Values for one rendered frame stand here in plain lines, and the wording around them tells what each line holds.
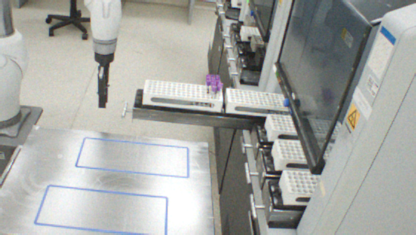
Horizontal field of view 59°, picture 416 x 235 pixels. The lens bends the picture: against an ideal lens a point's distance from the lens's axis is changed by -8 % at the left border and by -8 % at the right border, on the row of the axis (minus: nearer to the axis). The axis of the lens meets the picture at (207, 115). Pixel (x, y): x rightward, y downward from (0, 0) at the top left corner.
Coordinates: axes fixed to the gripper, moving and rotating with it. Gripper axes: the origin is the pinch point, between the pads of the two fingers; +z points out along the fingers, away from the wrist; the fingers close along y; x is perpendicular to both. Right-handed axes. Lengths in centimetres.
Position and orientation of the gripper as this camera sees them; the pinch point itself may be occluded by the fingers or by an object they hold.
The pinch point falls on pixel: (102, 97)
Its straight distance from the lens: 155.9
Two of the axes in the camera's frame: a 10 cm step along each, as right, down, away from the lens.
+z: -1.6, 8.2, 5.6
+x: -9.9, -1.1, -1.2
